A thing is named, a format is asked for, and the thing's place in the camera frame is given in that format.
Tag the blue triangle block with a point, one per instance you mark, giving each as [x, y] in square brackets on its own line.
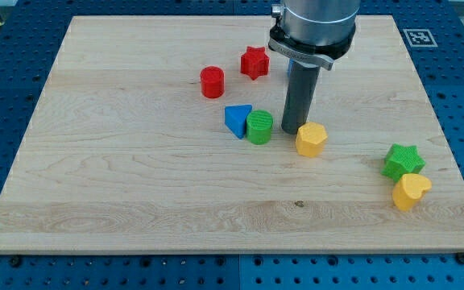
[236, 119]

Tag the yellow hexagon block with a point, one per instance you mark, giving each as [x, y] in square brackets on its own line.
[311, 139]

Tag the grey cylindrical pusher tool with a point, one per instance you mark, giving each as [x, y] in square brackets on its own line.
[301, 88]

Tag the white fiducial marker tag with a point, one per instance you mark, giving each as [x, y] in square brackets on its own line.
[420, 38]

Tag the wooden board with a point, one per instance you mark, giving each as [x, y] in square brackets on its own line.
[123, 154]

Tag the green star block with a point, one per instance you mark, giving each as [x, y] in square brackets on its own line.
[401, 160]

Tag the red cylinder block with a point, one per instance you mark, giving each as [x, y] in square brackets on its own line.
[212, 82]

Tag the yellow heart block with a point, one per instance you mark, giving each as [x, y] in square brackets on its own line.
[409, 190]

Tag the green cylinder block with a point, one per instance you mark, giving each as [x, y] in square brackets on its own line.
[258, 126]

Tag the red star block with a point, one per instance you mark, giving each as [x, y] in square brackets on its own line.
[254, 62]

